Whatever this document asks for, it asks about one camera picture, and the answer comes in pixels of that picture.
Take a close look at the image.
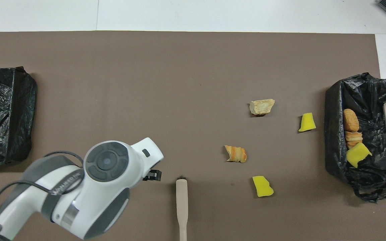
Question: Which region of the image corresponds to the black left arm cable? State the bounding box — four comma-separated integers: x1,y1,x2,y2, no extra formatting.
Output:
0,151,85,241

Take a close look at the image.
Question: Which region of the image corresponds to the orange croissant piece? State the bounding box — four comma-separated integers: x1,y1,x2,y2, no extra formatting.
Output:
224,145,248,163

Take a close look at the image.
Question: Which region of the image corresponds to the bin with black bag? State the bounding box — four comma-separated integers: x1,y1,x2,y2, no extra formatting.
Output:
324,72,386,203
0,66,38,165

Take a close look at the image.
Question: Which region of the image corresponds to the brown fried bread roll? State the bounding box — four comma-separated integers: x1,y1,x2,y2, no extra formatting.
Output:
343,108,360,132

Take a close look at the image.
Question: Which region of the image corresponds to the beige brush with black bristles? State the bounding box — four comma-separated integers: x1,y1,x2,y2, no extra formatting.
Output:
176,175,189,241

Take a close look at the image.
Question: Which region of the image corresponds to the brown table mat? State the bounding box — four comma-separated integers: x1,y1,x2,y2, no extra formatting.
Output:
0,31,386,241

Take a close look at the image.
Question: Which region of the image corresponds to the notched yellow sponge piece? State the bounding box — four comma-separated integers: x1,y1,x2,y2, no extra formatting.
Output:
346,143,373,168

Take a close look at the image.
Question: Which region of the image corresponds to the lumpy pale bread piece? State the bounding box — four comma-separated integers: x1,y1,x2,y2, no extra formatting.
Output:
344,131,363,149

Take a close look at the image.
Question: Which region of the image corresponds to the angular pale bread chunk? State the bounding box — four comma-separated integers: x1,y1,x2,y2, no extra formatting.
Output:
249,99,275,116

